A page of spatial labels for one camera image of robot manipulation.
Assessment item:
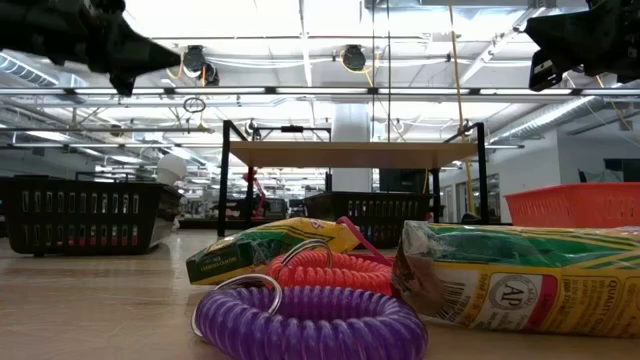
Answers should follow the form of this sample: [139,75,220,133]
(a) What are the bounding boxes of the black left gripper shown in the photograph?
[49,0,182,97]

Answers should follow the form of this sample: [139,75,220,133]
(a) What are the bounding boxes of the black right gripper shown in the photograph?
[523,0,640,93]

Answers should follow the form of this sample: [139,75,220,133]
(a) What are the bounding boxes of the yellow green crayon pack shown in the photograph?
[185,217,361,287]
[389,219,640,339]

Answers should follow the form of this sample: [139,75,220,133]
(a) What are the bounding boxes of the pink coil wristband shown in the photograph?
[335,215,397,267]

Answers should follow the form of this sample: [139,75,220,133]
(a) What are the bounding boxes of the orange-red coil keychain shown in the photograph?
[264,238,396,296]

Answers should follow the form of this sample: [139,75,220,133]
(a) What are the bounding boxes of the orange plastic mesh basket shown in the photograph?
[503,182,640,230]

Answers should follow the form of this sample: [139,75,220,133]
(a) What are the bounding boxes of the black plastic mesh basket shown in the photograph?
[3,174,184,257]
[302,191,434,250]

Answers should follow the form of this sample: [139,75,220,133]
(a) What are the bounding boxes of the red background robot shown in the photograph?
[242,167,270,221]

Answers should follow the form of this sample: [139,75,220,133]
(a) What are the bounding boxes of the wooden shelf riser black legs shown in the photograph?
[217,119,490,237]

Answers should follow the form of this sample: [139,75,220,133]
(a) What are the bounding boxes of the black ceiling cord reel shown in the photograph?
[181,44,221,87]
[341,43,369,73]

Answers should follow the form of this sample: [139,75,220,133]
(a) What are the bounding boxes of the black hanging cable loop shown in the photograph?
[182,95,208,115]

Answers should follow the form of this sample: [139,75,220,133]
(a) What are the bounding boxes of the grey ceiling air duct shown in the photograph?
[0,52,61,89]
[487,95,599,147]

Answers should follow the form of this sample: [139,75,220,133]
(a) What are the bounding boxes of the dark wall screen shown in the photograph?
[603,158,640,184]

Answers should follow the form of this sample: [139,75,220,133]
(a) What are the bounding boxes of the black aluminium table frame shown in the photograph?
[177,218,271,231]

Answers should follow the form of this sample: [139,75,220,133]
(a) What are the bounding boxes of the long black cable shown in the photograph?
[385,0,393,144]

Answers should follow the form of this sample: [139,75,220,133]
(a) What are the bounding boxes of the horizontal ceiling light rail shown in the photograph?
[0,86,640,97]

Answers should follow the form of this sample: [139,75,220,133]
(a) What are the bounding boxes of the thin black hanging cable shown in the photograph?
[369,0,376,144]

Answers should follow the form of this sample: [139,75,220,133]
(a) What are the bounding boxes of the purple coil keychain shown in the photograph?
[191,273,429,360]

